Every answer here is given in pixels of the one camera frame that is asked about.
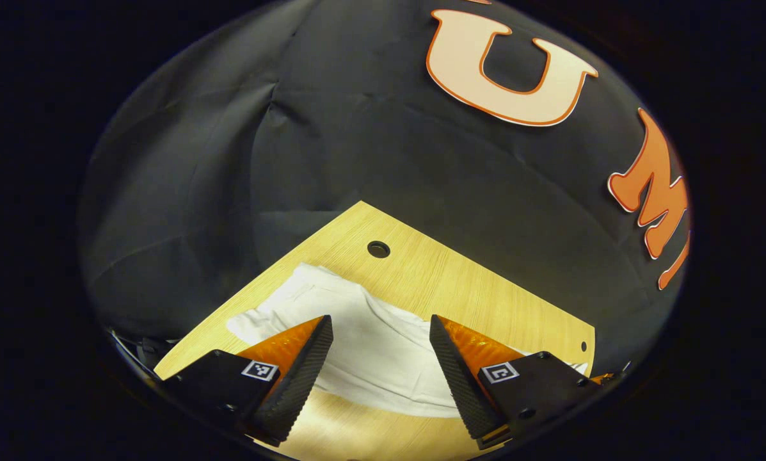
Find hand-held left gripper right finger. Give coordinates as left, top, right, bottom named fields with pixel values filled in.
left=429, top=314, right=614, bottom=451

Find black backdrop cloth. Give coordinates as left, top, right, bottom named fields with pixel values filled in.
left=79, top=0, right=692, bottom=372

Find white jeans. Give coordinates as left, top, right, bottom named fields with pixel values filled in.
left=226, top=263, right=589, bottom=419

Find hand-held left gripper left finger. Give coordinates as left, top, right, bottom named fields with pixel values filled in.
left=159, top=314, right=335, bottom=448

